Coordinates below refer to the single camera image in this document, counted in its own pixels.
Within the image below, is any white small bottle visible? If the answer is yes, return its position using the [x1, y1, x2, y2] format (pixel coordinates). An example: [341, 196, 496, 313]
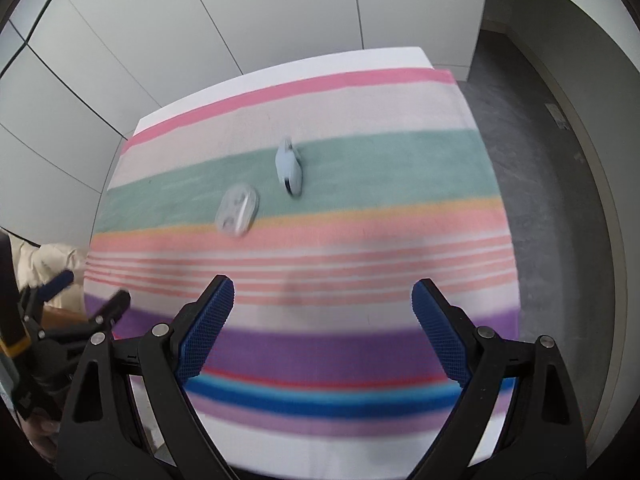
[274, 136, 305, 198]

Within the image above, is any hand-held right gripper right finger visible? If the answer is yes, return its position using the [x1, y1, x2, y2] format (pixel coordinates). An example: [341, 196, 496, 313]
[410, 278, 587, 480]

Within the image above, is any white table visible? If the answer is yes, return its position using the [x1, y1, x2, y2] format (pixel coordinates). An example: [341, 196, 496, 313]
[120, 46, 516, 480]

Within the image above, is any striped towel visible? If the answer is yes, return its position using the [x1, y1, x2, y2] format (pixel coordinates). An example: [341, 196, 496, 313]
[82, 67, 521, 441]

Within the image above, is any cream padded chair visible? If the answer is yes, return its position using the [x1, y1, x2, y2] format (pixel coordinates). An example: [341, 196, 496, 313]
[10, 240, 91, 323]

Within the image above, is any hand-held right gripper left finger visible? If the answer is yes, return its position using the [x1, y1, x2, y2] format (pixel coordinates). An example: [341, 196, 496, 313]
[57, 274, 238, 480]

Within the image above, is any small clear plastic case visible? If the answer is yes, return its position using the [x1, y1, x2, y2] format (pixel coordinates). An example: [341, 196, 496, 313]
[214, 183, 261, 237]

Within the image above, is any metal floor socket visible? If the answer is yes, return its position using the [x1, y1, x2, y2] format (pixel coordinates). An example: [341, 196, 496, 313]
[544, 103, 569, 132]

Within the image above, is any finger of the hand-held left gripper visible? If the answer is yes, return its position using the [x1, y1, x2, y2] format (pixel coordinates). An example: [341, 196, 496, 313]
[86, 289, 132, 335]
[21, 270, 76, 323]

